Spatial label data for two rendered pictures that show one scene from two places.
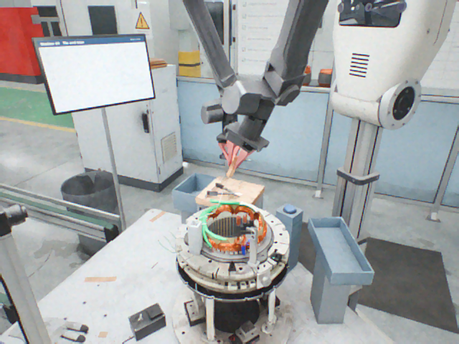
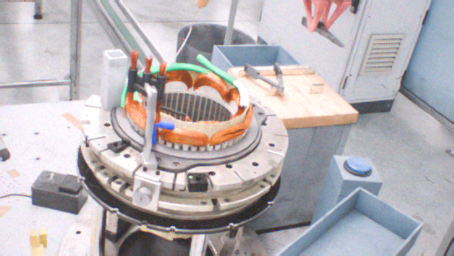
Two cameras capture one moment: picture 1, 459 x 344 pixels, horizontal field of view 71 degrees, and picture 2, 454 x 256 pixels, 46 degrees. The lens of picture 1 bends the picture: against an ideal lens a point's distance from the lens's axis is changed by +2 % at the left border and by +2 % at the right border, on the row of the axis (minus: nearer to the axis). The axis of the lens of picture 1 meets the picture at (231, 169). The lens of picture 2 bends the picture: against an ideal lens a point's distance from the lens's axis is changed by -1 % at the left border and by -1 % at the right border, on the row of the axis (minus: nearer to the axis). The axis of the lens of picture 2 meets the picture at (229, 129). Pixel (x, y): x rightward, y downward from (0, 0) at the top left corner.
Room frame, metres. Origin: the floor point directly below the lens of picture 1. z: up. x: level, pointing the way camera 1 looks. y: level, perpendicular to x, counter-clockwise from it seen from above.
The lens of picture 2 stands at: (0.20, -0.48, 1.53)
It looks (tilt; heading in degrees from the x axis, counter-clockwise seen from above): 31 degrees down; 36
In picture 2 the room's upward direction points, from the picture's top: 11 degrees clockwise
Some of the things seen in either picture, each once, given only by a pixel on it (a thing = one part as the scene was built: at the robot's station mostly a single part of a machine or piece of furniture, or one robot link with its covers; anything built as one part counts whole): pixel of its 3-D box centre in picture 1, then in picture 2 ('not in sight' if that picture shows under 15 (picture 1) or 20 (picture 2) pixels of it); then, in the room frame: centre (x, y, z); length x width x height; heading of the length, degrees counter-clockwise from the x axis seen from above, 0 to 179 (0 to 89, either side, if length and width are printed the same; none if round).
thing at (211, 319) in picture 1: (210, 314); (99, 220); (0.63, 0.06, 0.91); 0.02 x 0.02 x 0.21
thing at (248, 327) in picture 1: (247, 331); not in sight; (0.64, -0.04, 0.83); 0.05 x 0.04 x 0.02; 123
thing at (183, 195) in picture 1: (197, 213); (246, 111); (1.11, 0.14, 0.92); 0.17 x 0.11 x 0.28; 155
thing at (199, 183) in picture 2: (275, 257); (197, 181); (0.65, -0.12, 1.09); 0.03 x 0.02 x 0.02; 146
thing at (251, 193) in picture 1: (231, 194); (290, 95); (1.04, 0.00, 1.05); 0.20 x 0.19 x 0.02; 65
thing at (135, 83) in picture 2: (245, 227); (146, 83); (0.62, -0.03, 1.21); 0.04 x 0.04 x 0.03; 69
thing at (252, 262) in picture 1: (254, 246); (152, 128); (0.62, -0.05, 1.15); 0.03 x 0.02 x 0.12; 61
